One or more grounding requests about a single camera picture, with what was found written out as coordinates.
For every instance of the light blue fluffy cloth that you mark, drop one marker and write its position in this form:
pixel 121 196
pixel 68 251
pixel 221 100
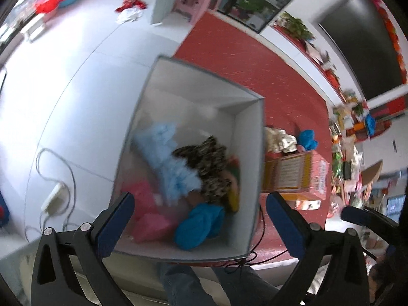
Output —
pixel 165 159

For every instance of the pink sponge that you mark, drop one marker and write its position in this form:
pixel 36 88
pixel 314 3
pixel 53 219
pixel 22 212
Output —
pixel 154 228

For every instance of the blue plastic bag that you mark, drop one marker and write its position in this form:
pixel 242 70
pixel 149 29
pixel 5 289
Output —
pixel 370 125

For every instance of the person's jeans leg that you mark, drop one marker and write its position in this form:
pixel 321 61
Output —
pixel 197 287

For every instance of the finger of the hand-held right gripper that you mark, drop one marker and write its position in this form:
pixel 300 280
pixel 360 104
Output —
pixel 357 214

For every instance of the pile of assorted goods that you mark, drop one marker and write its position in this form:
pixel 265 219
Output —
pixel 347 165

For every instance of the blue plastic basin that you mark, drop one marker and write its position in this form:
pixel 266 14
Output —
pixel 70 1

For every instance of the green potted plant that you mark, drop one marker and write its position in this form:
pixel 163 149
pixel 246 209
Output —
pixel 295 25

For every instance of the cream plush cloth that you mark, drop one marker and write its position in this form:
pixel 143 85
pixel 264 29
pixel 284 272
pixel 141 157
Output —
pixel 271 138

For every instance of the white cardboard box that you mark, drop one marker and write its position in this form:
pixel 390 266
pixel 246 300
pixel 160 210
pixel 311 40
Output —
pixel 191 95

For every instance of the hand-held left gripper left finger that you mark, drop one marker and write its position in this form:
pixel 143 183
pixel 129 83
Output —
pixel 118 223

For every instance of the pink printed box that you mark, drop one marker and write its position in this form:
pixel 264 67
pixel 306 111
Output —
pixel 296 175

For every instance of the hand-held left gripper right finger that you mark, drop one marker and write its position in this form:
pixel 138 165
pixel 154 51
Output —
pixel 283 223

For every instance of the black television screen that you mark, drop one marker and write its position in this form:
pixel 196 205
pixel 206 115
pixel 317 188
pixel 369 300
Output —
pixel 363 44

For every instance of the white polka dot cloth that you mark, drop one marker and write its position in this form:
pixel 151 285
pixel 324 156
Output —
pixel 289 142

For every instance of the pink cloth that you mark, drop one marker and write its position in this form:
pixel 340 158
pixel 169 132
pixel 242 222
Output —
pixel 137 197

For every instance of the leopard print cloth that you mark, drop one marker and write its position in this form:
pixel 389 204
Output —
pixel 207 165

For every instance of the blue knitted cloth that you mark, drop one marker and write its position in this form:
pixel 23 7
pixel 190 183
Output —
pixel 197 226
pixel 307 140

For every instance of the red cloth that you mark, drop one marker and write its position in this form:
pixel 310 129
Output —
pixel 129 3

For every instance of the small white red box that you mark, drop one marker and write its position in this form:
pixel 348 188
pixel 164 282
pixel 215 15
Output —
pixel 307 204

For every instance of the white power strip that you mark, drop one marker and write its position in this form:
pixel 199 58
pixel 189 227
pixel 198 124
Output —
pixel 52 197

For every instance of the white crumpled cloth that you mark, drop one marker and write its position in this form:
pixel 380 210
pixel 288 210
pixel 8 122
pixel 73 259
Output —
pixel 129 16

